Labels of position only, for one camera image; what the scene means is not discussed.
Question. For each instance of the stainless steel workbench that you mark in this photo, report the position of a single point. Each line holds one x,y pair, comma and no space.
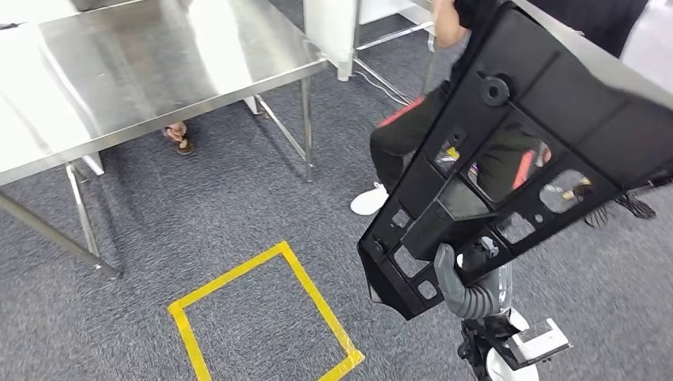
394,36
158,63

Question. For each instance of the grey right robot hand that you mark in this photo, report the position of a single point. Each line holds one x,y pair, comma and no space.
446,268

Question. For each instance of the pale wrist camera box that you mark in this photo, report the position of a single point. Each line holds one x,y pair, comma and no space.
541,342

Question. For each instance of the long black plastic part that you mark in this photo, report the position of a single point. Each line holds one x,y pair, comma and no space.
578,79

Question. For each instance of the white cabinet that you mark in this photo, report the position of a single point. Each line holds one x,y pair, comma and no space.
328,31

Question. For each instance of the person's forearm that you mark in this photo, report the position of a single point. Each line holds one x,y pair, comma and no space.
447,26

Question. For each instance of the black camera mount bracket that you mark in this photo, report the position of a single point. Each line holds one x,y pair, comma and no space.
476,339

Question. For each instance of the yellow floor tape square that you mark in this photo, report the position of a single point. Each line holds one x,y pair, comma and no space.
236,271

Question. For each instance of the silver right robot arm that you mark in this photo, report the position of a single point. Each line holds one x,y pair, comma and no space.
504,370

